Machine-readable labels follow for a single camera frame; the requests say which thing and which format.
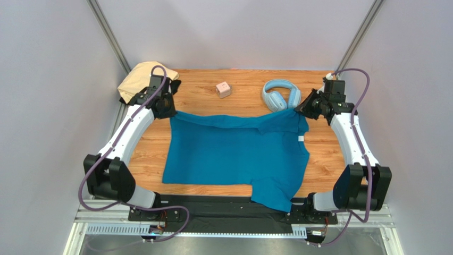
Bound aluminium frame rail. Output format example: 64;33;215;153
64;195;403;254

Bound beige t shirt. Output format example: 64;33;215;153
118;61;179;104

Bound pink cube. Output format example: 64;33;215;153
215;82;232;99

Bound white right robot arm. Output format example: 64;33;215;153
295;89;392;223

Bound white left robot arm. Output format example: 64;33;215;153
81;80;181;215

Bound black t shirt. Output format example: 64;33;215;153
118;80;181;105

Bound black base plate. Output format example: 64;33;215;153
125;194;338;234

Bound blue t shirt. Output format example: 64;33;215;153
162;109;310;212

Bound light blue headphones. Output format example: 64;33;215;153
261;79;301;113

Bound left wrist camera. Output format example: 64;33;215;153
149;74;166;89

